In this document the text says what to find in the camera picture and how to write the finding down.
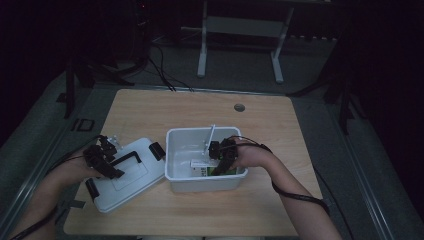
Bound black metal stand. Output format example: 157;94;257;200
56;56;135;120
289;64;366;136

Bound right hand-held gripper cable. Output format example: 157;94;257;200
229;135;332;217

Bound person's left hand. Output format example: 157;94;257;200
53;149;105;183

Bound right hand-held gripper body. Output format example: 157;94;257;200
203;124;240;165

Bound white plastic storage box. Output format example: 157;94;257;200
164;125;250;194

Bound person's right hand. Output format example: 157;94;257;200
229;139;278;171

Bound person's pale clothing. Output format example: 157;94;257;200
135;235;265;240

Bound white metal stand frame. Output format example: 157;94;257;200
196;0;295;85

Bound black floor cables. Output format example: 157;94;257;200
146;41;195;93

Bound hand-held gripper cable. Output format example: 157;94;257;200
9;134;102;240
229;135;332;217

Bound white storage box lid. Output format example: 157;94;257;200
84;137;167;214

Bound left hand-held gripper cable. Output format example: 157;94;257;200
9;134;102;240

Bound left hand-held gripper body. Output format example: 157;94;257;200
83;134;123;172

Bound green and white medicine box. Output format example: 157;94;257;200
190;158;238;178

